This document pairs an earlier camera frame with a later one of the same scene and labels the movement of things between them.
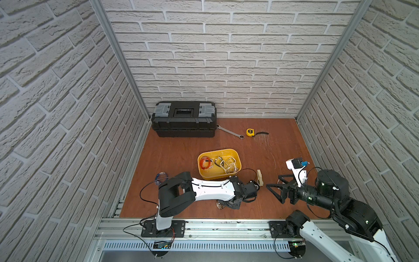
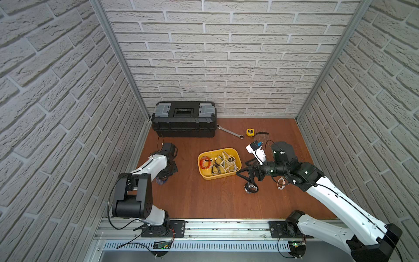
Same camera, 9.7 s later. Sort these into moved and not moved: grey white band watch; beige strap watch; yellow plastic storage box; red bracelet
Moved: beige strap watch
Not moved: red bracelet; yellow plastic storage box; grey white band watch
